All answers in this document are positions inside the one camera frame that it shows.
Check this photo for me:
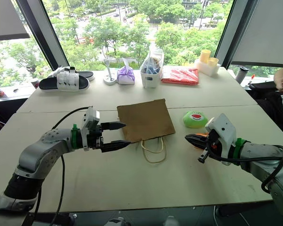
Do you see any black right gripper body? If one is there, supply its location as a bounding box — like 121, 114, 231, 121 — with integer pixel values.
204, 130, 222, 158

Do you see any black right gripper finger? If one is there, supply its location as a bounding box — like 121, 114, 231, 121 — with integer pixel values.
184, 133, 209, 149
197, 147, 211, 164

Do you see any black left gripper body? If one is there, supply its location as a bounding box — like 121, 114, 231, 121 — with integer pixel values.
86, 120, 103, 150

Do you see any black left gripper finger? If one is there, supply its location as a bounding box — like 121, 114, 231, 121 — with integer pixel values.
100, 121, 127, 131
100, 140, 132, 153

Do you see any brown paper bag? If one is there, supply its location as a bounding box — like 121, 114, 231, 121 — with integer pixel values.
117, 98, 176, 164

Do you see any red plastic packet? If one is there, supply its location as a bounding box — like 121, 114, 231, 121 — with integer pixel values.
160, 65, 200, 86

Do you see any clear plastic zip bag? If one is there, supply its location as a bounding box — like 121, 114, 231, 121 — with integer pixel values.
142, 45, 165, 74

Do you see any green frog plush toy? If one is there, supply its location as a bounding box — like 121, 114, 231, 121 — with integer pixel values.
182, 110, 209, 129

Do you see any white desk lamp stand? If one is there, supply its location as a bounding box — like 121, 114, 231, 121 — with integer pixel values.
103, 58, 118, 86

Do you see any purple white pouch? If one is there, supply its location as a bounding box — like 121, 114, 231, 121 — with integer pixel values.
116, 57, 136, 86

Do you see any black white slide sandal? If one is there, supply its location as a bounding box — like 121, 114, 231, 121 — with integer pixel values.
38, 70, 91, 93
47, 66, 95, 82

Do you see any white storage basket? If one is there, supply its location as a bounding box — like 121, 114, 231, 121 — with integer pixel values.
140, 67, 164, 89

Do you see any seated person's body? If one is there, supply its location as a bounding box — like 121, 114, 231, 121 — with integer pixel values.
249, 81, 283, 144

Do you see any grey tumbler black lid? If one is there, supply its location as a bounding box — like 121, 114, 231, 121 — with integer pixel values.
234, 66, 251, 84

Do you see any dark rounded shape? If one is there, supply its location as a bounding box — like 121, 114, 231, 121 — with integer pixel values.
108, 217, 126, 226

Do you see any short yellow cup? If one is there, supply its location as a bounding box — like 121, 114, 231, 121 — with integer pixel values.
208, 56, 220, 68

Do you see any small white red cup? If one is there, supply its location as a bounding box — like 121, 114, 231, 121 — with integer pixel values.
30, 78, 41, 90

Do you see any tall yellow cup stack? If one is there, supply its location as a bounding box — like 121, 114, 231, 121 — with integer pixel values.
200, 49, 212, 65

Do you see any grey roller blind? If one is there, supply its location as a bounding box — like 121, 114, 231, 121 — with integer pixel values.
230, 0, 283, 68
0, 0, 31, 42

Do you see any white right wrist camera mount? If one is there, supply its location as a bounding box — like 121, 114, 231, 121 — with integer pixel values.
205, 113, 237, 166

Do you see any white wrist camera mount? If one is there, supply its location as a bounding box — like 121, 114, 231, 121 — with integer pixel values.
81, 106, 101, 152
205, 113, 237, 166

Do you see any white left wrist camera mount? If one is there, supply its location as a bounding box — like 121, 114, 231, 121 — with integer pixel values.
81, 106, 101, 152

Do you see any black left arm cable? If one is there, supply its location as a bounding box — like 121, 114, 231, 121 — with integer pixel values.
33, 106, 91, 226

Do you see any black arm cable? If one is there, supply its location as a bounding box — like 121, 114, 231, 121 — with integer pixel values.
33, 106, 91, 226
208, 141, 283, 194

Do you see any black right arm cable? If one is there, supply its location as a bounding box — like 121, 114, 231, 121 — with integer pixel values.
208, 141, 283, 194

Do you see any dark window frame post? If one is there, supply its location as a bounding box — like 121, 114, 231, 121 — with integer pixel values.
15, 0, 70, 71
214, 0, 252, 69

